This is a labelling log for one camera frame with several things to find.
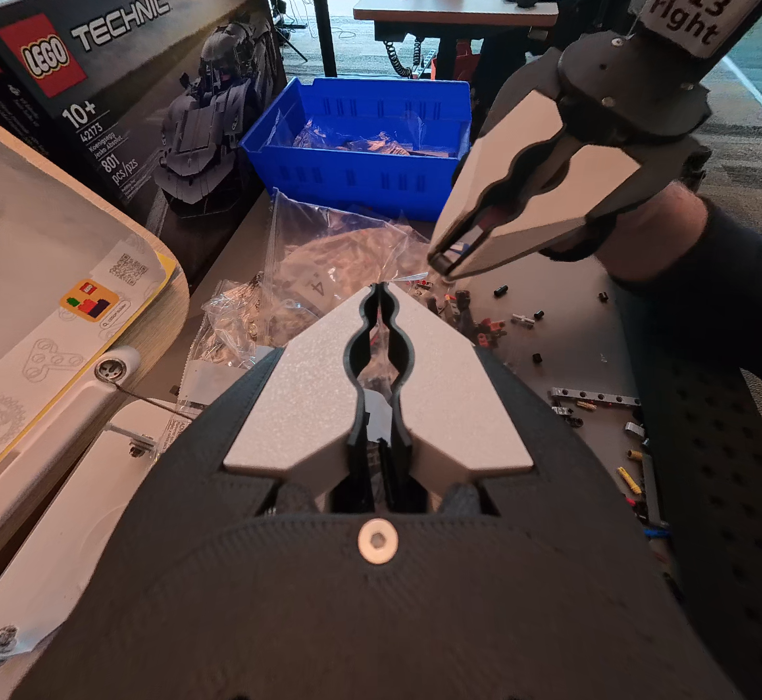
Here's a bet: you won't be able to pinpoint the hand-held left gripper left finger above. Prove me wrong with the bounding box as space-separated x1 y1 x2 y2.
223 282 385 513

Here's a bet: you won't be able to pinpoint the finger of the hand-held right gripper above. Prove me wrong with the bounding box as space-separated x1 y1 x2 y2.
430 141 645 282
426 89 566 272

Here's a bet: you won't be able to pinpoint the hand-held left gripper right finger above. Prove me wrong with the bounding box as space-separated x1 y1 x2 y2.
381 282 535 513

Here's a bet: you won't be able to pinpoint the pile of toy bricks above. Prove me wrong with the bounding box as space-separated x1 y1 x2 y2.
417 280 673 540

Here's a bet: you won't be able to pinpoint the person's right forearm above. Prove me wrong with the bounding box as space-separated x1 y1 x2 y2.
610 200 762 382

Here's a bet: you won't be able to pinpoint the dark toy set box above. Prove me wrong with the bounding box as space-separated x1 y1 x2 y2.
0 0 288 290

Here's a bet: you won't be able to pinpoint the person's right hand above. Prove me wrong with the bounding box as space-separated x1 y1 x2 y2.
600 181 710 286

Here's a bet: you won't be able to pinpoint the long grey holed beam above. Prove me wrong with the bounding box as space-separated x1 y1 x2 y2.
549 387 643 410

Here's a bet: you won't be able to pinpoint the clear plastic bags in bin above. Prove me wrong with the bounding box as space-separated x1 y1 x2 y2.
265 111 465 158

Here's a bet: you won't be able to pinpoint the wooden office desk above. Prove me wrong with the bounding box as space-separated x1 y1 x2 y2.
353 0 560 58

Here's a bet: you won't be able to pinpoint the blue plastic bin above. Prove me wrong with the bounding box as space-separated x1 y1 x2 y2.
240 77 472 222

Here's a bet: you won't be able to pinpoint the wooden and white book stand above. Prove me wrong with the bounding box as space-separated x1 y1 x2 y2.
0 128 206 680

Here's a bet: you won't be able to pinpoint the car building instruction booklet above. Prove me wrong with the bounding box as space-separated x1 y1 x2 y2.
0 141 178 466

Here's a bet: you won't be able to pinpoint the black coiled cable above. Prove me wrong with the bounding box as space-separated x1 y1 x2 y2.
383 38 425 80

